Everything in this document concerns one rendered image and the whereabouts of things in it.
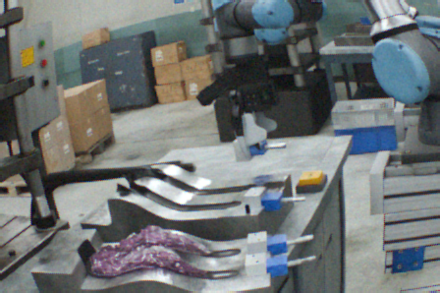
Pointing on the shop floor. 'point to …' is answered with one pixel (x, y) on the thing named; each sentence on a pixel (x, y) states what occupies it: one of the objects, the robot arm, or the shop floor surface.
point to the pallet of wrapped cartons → (58, 139)
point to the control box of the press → (32, 63)
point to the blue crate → (370, 139)
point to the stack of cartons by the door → (180, 73)
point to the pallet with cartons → (88, 120)
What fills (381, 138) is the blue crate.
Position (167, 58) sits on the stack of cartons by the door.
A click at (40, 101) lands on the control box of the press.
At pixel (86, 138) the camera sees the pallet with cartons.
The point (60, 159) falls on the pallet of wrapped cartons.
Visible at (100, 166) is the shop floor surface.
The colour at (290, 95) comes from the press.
